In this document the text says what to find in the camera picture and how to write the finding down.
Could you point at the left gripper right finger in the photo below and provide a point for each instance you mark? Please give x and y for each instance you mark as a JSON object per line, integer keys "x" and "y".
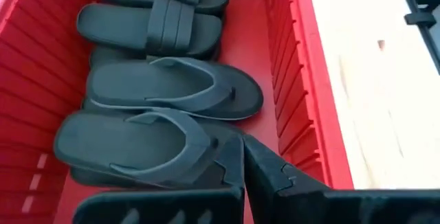
{"x": 309, "y": 207}

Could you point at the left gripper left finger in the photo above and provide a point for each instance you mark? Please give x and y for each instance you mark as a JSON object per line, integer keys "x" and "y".
{"x": 172, "y": 207}

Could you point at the black flip-flop sandal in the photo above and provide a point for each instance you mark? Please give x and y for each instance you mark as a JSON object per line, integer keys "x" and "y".
{"x": 137, "y": 83}
{"x": 120, "y": 141}

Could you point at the red plastic bin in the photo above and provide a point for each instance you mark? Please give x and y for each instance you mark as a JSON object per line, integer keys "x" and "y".
{"x": 34, "y": 79}

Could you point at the black table edge bar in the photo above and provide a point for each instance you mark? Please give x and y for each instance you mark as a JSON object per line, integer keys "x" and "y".
{"x": 431, "y": 45}

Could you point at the black table clamp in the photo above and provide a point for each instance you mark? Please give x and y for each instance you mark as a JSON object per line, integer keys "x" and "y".
{"x": 421, "y": 18}

